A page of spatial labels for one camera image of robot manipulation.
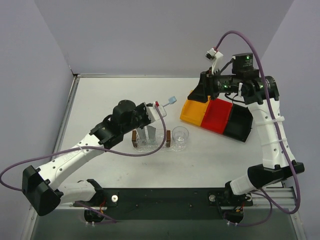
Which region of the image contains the brown wooden tray foot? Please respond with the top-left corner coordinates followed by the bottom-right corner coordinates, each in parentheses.
top-left (131, 130), bottom-right (138, 148)
top-left (165, 130), bottom-right (171, 148)

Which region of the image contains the white toothpaste tube green cap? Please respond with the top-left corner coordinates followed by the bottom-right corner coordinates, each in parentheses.
top-left (146, 125), bottom-right (157, 144)

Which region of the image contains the light blue toothbrush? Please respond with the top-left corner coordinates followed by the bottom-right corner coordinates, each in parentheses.
top-left (162, 96), bottom-right (177, 107)

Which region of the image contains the clear plastic cup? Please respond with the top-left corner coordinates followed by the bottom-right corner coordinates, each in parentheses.
top-left (172, 126), bottom-right (189, 147)

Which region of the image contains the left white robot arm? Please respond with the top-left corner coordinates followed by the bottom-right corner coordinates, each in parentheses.
top-left (22, 100), bottom-right (167, 216)

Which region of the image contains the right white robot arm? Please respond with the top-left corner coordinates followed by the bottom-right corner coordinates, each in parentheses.
top-left (187, 49), bottom-right (305, 196)

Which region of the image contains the clear textured oval tray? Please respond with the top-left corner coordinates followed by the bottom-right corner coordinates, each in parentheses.
top-left (133, 128), bottom-right (189, 153)

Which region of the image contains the black plastic bin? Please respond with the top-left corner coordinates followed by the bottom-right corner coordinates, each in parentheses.
top-left (222, 104), bottom-right (253, 143)

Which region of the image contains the red plastic bin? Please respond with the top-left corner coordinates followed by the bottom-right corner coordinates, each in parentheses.
top-left (200, 98), bottom-right (233, 135)

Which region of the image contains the yellow plastic bin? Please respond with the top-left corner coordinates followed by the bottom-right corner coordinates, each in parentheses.
top-left (180, 99), bottom-right (209, 127)

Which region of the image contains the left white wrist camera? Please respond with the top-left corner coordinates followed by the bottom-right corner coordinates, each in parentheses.
top-left (146, 101), bottom-right (167, 123)

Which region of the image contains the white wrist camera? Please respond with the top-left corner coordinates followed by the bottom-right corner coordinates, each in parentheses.
top-left (146, 101), bottom-right (167, 123)
top-left (205, 48), bottom-right (224, 74)

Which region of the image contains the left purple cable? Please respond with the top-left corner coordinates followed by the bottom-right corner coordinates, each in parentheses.
top-left (0, 104), bottom-right (168, 192)

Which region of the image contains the purple cable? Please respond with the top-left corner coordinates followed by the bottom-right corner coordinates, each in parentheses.
top-left (214, 30), bottom-right (301, 215)
top-left (0, 104), bottom-right (168, 192)

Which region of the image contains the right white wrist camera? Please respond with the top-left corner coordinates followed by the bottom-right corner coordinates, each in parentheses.
top-left (205, 48), bottom-right (224, 74)

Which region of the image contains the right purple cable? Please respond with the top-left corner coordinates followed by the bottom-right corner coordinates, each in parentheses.
top-left (214, 30), bottom-right (301, 215)

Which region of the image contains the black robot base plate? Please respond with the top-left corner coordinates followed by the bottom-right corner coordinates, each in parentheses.
top-left (73, 187), bottom-right (253, 221)

